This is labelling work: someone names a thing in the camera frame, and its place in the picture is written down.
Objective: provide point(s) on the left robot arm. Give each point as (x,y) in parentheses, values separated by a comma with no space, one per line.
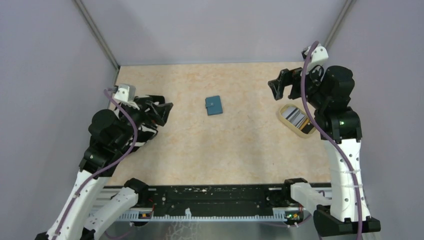
(114,134)

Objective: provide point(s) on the credit cards stack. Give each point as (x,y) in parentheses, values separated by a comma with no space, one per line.
(298,119)

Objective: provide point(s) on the blue card holder wallet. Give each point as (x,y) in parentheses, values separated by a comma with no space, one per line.
(213,105)

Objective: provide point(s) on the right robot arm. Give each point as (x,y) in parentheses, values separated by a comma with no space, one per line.
(328,91)

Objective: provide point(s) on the cream oval card tray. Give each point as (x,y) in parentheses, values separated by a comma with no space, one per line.
(292,128)

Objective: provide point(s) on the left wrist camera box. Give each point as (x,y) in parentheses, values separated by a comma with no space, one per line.
(125,93)

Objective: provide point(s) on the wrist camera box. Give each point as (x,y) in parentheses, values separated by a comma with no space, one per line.
(318,56)
(125,93)

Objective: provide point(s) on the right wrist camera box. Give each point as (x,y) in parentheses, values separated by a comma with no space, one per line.
(318,56)

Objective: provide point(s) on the zebra striped cloth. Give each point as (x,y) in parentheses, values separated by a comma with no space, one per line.
(147,130)

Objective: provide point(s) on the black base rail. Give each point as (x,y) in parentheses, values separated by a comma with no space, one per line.
(216,203)

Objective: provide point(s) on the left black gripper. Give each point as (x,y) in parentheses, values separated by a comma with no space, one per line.
(160,112)

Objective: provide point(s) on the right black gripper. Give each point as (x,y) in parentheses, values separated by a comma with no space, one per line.
(277,85)

